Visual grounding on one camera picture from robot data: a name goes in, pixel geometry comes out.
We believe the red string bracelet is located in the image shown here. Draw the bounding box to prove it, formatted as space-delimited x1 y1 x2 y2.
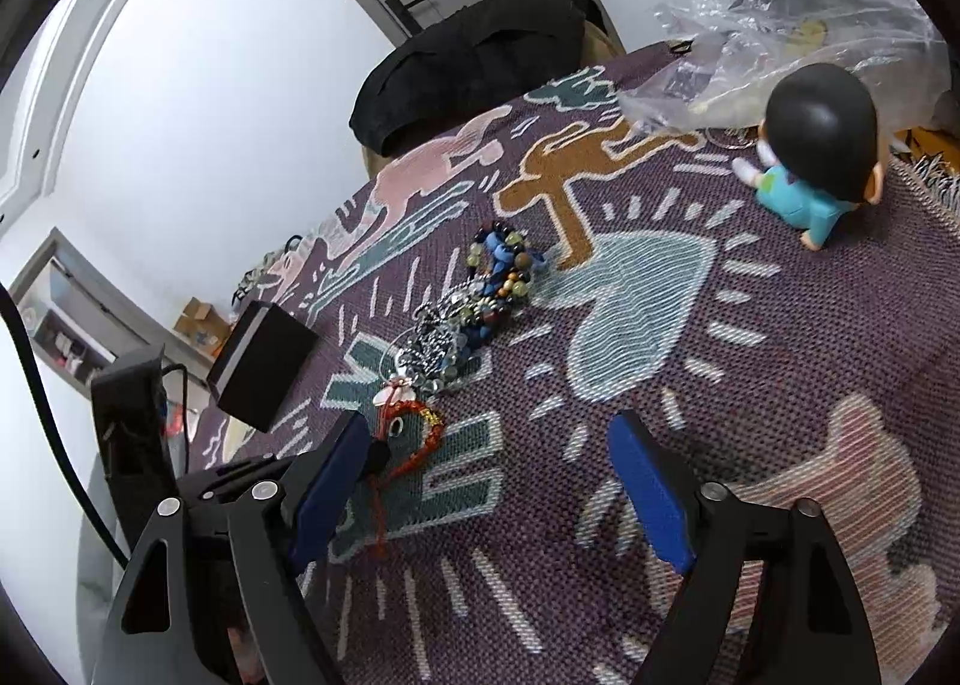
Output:
366 396 449 560

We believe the black rectangular box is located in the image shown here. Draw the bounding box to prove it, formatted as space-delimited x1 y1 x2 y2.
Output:
206 301 320 433

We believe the thin black cable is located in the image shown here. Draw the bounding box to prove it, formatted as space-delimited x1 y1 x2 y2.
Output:
160 362 194 477

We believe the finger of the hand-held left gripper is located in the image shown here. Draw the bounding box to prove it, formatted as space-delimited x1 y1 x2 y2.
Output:
176 454 291 502

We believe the thick black cable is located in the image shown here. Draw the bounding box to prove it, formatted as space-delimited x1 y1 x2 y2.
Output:
0 283 130 570

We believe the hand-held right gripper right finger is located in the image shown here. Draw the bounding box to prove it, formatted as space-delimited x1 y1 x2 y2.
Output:
606 409 884 685

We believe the pile of beaded jewelry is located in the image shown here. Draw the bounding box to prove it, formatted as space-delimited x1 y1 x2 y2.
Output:
386 222 554 402

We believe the dark cord bundle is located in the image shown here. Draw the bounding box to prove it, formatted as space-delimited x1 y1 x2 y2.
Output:
231 233 305 305

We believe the white panelled door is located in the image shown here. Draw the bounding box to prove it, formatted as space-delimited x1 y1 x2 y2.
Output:
0 0 207 225

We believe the cardboard box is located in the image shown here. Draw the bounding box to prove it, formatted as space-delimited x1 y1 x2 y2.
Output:
175 297 231 357

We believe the grey wall shelf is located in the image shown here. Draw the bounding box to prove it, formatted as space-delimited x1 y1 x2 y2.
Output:
6 227 212 402

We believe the black-haired doll figure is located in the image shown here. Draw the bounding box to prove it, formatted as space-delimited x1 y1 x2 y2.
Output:
733 65 891 252

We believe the purple printed blanket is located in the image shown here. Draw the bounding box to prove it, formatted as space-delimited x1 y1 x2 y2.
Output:
187 43 960 685

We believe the dark door handle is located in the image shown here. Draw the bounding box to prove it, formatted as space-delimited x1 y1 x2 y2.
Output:
385 0 430 38

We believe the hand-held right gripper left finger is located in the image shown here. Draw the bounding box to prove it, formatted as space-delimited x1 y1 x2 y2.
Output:
94 413 374 685

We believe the black bag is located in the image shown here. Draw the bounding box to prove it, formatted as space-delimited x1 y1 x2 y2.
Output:
349 0 591 158

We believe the clear plastic bag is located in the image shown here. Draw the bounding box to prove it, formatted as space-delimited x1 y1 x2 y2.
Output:
617 0 952 136

